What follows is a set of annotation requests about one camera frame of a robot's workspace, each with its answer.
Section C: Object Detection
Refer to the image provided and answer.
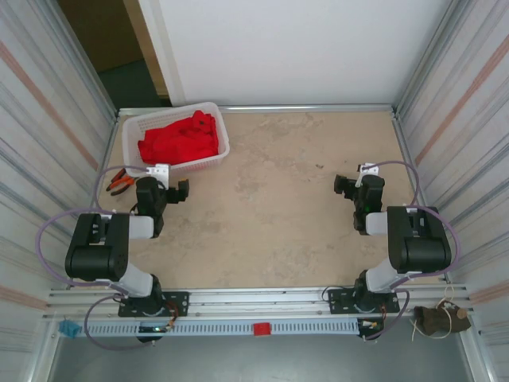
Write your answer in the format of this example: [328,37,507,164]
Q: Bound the red t-shirt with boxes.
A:
[137,110,220,166]

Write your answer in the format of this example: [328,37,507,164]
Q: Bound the white plastic mesh basket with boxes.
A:
[122,101,231,174]

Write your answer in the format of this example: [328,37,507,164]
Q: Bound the small circuit board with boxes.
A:
[138,322,177,334]
[357,318,385,332]

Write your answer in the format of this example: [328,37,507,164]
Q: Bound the brown cloth pouch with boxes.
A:
[413,304,472,337]

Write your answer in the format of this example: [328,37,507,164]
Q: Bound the blue clip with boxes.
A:
[58,320,79,340]

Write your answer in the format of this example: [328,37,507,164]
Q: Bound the brown board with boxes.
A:
[57,0,146,75]

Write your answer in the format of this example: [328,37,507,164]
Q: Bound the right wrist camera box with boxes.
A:
[356,162,381,186]

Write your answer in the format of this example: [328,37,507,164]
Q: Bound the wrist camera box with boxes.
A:
[356,162,381,186]
[146,163,172,182]

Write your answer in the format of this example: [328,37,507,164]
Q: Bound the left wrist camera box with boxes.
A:
[146,163,172,182]

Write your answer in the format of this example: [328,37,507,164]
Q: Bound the orange-handled pliers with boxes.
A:
[107,174,138,197]

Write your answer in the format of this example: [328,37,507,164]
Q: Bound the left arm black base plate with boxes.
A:
[118,291,190,318]

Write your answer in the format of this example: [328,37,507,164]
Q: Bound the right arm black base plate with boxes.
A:
[326,288,400,315]

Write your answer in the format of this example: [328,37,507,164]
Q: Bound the white door frame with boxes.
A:
[122,0,188,108]

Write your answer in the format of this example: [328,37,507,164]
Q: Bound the aluminium mounting rail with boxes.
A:
[45,284,476,322]

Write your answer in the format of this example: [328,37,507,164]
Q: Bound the grey slotted cable duct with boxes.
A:
[83,320,361,337]

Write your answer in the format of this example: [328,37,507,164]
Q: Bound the white string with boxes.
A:
[411,286,458,340]

